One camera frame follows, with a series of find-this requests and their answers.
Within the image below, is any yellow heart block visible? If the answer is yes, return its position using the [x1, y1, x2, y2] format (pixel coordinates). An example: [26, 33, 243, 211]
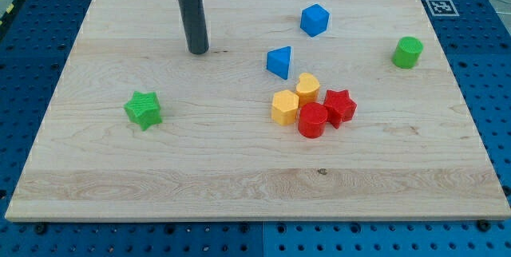
[295, 73, 320, 107]

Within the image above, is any blue cube block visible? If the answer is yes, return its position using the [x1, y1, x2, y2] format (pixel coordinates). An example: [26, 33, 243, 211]
[300, 4, 330, 38]

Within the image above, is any green star block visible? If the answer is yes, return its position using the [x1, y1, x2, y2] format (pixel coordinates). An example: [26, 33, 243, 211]
[124, 91, 162, 131]

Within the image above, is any light wooden board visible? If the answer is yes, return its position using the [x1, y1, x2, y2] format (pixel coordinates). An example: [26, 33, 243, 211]
[6, 0, 510, 223]

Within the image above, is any red cylinder block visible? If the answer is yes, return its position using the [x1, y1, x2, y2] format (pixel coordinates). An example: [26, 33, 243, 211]
[298, 102, 328, 138]

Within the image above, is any white fiducial marker tag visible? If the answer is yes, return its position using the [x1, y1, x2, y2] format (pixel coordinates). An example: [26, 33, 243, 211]
[426, 0, 459, 17]

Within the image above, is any blue triangle block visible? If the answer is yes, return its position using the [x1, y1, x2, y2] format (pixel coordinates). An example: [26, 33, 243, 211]
[266, 46, 292, 80]

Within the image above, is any yellow hexagon block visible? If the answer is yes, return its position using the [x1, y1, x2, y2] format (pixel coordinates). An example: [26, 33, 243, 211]
[271, 89, 299, 126]

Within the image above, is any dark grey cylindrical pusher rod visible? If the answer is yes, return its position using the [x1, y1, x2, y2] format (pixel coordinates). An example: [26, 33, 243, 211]
[178, 0, 209, 55]

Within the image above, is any red star block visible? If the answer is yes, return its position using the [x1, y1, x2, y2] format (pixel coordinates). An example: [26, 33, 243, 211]
[323, 89, 357, 129]

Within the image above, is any green cylinder block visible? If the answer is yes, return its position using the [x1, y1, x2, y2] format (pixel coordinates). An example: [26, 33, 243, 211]
[392, 36, 423, 69]

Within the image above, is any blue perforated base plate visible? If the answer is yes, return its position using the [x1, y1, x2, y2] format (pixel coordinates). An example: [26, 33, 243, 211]
[1, 0, 510, 256]

